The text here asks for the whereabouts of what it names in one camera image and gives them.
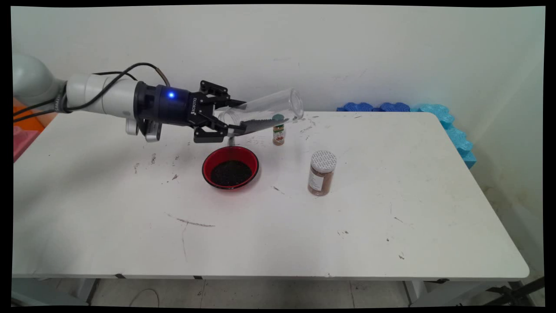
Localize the black stand leg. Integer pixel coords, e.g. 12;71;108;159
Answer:
486;277;545;306

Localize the small green-capped spice bottle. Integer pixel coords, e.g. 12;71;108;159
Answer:
272;114;285;146

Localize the black camera cable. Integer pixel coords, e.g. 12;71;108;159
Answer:
92;71;139;82

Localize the black seeds pile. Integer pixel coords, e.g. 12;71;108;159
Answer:
229;117;285;147
210;160;253;186

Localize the clear plastic jar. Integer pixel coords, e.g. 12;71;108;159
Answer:
217;88;304;137

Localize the red and black bowl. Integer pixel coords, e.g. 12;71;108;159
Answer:
202;146;260;190

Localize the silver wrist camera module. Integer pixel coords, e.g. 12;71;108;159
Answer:
137;120;162;143

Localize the white table leg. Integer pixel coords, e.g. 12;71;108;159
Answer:
72;278;101;305
404;280;428;303

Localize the black gripper cable brass plug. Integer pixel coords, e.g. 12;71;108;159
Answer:
12;62;171;122

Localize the cyan foam mat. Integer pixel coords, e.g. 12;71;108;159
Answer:
417;103;477;169

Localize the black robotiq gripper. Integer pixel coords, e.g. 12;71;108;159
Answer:
132;80;248;144

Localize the orange box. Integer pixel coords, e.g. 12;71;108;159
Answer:
13;98;57;133

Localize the white-lidded brown spice jar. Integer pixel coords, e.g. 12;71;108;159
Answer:
308;150;338;196

